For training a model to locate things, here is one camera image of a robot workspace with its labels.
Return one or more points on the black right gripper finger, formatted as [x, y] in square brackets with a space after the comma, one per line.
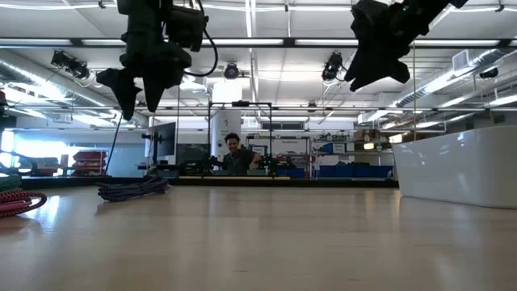
[396, 68]
[365, 68]

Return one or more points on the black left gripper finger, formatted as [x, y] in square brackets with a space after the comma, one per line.
[153, 93]
[123, 89]

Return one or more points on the black ceiling spotlight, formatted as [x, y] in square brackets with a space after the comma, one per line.
[332, 66]

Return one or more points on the black monitor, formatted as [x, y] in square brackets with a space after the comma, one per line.
[163, 140]

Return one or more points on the black spotlight cluster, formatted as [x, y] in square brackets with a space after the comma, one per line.
[70, 64]

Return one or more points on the white cylindrical tank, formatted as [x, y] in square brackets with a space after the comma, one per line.
[224, 129]

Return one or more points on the red bin rack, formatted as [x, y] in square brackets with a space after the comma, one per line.
[89, 162]

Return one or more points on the blue bin on shelf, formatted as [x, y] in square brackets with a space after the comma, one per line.
[333, 148]

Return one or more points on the person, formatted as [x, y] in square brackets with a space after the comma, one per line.
[240, 159]

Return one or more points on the white plastic bin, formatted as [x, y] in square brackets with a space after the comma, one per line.
[456, 169]

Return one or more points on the black curved machine part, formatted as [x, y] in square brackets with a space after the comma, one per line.
[16, 163]

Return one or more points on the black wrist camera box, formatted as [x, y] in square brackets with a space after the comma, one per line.
[186, 26]

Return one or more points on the black metal frame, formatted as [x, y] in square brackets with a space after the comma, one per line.
[210, 137]

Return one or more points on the black overhead light rail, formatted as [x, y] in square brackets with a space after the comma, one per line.
[288, 42]

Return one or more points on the round black ceiling camera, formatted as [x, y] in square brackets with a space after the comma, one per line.
[232, 71]

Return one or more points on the black table edge rail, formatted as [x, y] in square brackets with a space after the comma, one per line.
[282, 182]

